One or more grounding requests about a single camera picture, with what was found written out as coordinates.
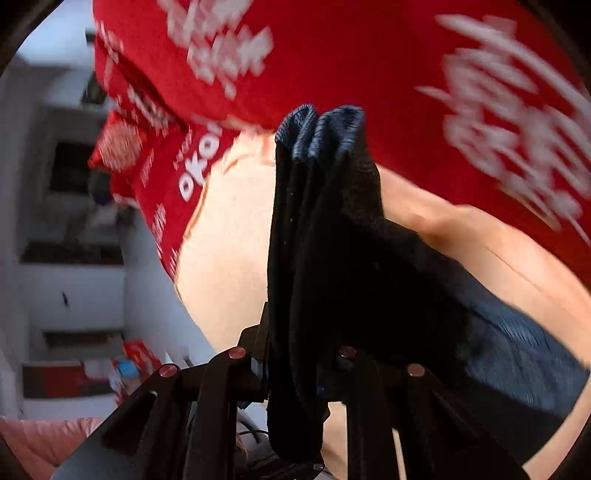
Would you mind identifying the cream sofa cushion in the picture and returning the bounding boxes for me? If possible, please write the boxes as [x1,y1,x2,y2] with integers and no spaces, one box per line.
[174,133,591,480]

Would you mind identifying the pink cushion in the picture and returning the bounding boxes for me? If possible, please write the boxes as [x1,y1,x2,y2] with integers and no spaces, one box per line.
[1,417,103,479]

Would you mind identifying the white shelf unit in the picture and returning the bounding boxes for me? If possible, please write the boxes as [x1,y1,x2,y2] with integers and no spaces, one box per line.
[1,55,212,419]

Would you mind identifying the black pants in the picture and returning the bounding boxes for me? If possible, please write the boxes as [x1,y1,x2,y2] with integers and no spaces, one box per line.
[266,103,591,471]

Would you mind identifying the red blanket with white characters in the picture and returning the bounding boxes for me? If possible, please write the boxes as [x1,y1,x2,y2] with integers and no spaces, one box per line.
[93,1,590,282]

